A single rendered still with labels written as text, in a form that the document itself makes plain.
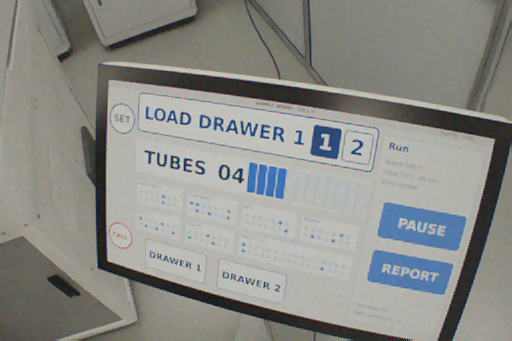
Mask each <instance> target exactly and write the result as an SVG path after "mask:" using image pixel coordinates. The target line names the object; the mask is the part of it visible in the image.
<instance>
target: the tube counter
mask: <svg viewBox="0 0 512 341"><path fill-rule="evenodd" d="M370 185H371V182H367V181H362V180H357V179H351V178H346V177H341V176H336V175H331V174H325V173H320V172H314V171H309V170H304V169H298V168H293V167H287V166H282V165H277V164H271V163H266V162H260V161H255V160H250V159H244V158H239V157H233V156H228V155H223V154H218V160H217V171H216V183H215V188H219V189H224V190H229V191H234V192H239V193H243V194H248V195H253V196H258V197H263V198H267V199H272V200H277V201H282V202H287V203H291V204H296V205H301V206H306V207H311V208H316V209H320V210H325V211H330V212H334V213H339V214H341V213H343V214H348V215H353V216H357V217H362V218H364V217H365V211H366V206H367V200H368V195H369V189H370Z"/></svg>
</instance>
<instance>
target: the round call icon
mask: <svg viewBox="0 0 512 341"><path fill-rule="evenodd" d="M107 235H108V246H112V247H114V248H118V249H122V250H125V251H128V252H132V253H133V247H134V241H133V226H132V225H128V224H126V223H124V222H121V221H117V220H113V219H110V218H108V233H107Z"/></svg>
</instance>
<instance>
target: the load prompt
mask: <svg viewBox="0 0 512 341"><path fill-rule="evenodd" d="M137 131H140V132H146V133H150V134H156V135H162V136H167V137H173V138H178V139H184V140H189V141H195V142H201V143H206V144H212V145H217V146H223V147H228V148H234V149H240V150H245V151H251V152H256V153H262V154H267V155H273V156H279V157H284V158H290V159H295V160H301V161H306V162H312V163H318V164H323V165H329V166H334V167H340V168H345V169H350V170H356V171H361V172H367V173H371V174H373V169H374V163H375V158H376V152H377V147H378V142H379V136H380V131H381V127H374V126H368V125H362V124H355V123H349V122H343V121H336V120H330V119H323V118H316V117H310V116H303V115H297V114H290V113H283V112H277V111H270V110H265V109H263V108H257V107H250V106H243V105H237V104H233V105H230V104H223V103H217V102H210V101H204V100H197V99H190V98H184V97H177V96H170V95H164V94H158V93H152V94H151V93H145V92H139V97H138V114H137Z"/></svg>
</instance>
